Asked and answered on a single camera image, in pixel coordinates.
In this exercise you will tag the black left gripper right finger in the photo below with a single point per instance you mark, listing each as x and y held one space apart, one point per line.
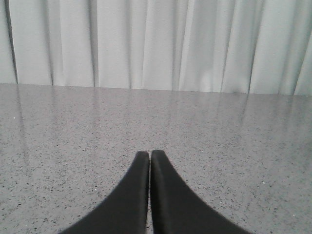
176 209

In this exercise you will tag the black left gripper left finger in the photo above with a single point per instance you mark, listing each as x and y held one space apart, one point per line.
124 211

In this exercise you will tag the white pleated curtain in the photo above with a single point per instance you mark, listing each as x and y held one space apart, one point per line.
235 46

